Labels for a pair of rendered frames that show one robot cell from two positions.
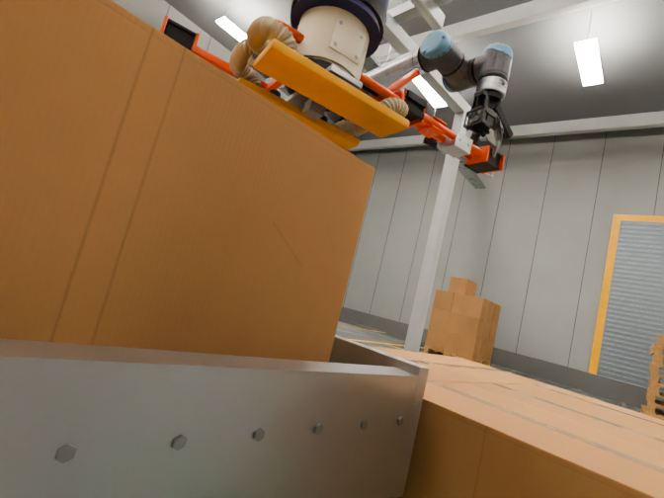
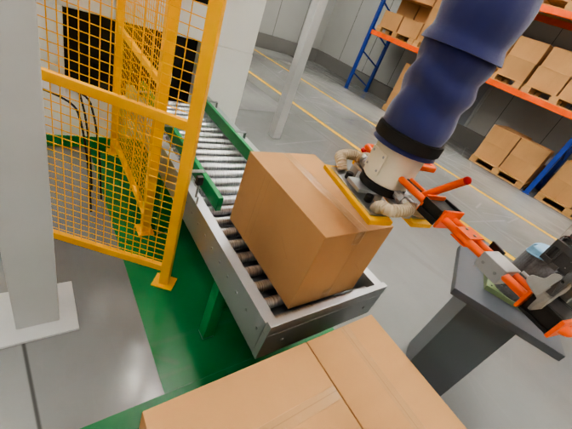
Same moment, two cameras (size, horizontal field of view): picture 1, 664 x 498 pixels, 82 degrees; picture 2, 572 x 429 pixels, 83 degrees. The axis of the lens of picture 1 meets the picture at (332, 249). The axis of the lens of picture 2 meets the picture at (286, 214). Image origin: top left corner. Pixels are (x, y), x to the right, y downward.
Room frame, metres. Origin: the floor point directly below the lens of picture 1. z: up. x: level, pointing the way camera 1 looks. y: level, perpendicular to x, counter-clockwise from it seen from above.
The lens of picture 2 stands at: (0.52, -0.97, 1.56)
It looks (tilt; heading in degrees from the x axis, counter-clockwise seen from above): 32 degrees down; 88
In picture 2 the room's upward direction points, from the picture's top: 23 degrees clockwise
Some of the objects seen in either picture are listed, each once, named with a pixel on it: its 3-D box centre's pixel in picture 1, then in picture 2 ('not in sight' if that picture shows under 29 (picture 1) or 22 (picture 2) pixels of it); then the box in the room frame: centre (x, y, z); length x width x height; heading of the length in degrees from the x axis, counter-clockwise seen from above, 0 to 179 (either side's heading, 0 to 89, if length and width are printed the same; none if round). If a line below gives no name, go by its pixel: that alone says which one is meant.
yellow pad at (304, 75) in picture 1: (337, 89); (357, 189); (0.76, 0.07, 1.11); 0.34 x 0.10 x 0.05; 121
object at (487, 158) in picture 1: (485, 160); (546, 311); (1.14, -0.40, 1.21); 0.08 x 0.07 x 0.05; 121
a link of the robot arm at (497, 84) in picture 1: (491, 91); not in sight; (1.14, -0.37, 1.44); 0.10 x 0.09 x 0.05; 30
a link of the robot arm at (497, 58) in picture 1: (494, 67); not in sight; (1.14, -0.37, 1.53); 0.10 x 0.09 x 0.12; 38
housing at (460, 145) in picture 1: (456, 144); (496, 267); (1.08, -0.28, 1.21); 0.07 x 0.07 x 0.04; 31
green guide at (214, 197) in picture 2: not in sight; (167, 131); (-0.33, 0.97, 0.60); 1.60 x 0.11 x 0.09; 133
